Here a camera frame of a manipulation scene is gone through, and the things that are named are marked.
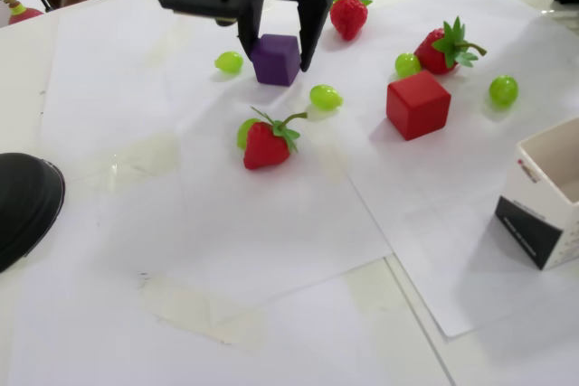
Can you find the purple wooden cube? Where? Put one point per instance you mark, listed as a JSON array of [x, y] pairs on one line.
[[277, 63]]

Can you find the red wooden cube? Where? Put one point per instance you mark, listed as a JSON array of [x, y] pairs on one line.
[[418, 106]]

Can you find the green plastic grape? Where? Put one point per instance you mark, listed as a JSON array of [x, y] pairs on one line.
[[228, 62], [503, 91], [245, 132], [324, 97], [406, 65]]

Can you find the long-stemmed red plastic strawberry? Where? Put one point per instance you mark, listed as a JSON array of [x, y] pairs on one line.
[[267, 148]]

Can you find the red fire extinguisher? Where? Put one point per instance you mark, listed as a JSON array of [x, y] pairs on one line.
[[25, 15]]

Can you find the white and black open carton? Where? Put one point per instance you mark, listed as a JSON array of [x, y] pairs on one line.
[[529, 209]]

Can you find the black round dome object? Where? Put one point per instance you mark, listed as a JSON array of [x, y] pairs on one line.
[[25, 209]]

